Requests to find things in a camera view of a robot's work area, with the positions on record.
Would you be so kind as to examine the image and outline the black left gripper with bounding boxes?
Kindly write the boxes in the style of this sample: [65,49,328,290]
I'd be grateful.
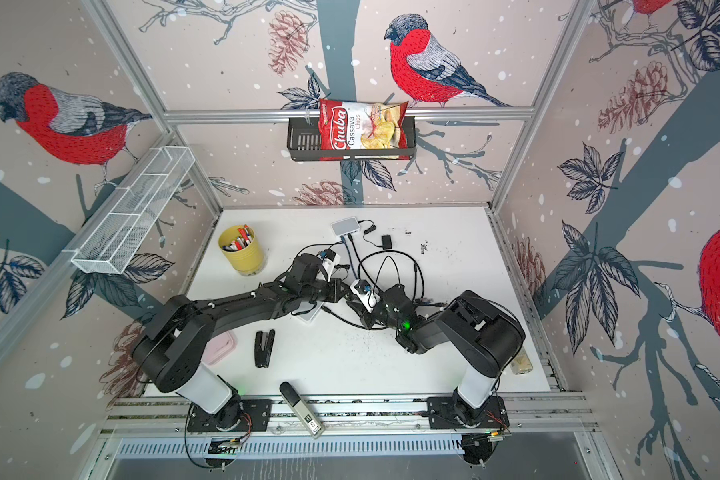
[300,277,354,303]

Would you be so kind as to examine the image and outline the white network switch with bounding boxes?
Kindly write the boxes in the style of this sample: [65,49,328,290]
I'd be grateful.
[294,304,322,324]
[331,217,360,237]

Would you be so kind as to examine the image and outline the black ethernet cable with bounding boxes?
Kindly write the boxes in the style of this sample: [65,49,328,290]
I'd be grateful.
[346,233,448,310]

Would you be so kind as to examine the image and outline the blue ethernet cable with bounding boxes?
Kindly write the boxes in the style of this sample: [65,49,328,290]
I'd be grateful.
[339,235,364,283]

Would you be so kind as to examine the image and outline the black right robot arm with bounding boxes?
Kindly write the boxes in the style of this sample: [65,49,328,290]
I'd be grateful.
[344,280,526,428]

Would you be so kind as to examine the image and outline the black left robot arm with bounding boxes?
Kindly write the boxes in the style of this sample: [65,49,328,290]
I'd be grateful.
[130,249,345,430]

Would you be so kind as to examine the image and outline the yellow cup with pens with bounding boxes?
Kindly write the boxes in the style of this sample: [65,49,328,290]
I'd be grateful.
[218,225,265,276]

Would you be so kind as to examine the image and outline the black stapler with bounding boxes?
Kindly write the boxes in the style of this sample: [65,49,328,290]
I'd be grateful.
[254,329,276,368]

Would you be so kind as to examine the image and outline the glass spice jar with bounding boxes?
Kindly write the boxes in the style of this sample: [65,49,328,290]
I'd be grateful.
[509,348,534,375]

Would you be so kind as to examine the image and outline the black grey remote device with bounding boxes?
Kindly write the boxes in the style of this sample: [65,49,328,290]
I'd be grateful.
[279,381,325,439]

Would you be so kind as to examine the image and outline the red cassava chips bag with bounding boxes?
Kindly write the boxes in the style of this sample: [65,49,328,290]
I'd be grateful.
[319,99,408,149]

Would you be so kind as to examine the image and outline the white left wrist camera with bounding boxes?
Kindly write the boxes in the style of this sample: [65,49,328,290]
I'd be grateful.
[318,249,341,281]

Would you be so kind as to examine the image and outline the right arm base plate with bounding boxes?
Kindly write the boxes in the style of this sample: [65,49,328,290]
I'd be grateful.
[423,393,510,431]

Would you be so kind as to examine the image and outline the black wall basket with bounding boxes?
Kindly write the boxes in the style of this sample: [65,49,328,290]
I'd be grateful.
[286,116,417,161]

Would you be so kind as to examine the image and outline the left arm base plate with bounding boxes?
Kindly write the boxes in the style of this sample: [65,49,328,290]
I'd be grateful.
[186,397,273,433]

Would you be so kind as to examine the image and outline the white wire mesh shelf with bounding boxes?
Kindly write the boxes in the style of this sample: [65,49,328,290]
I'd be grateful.
[71,146,195,274]

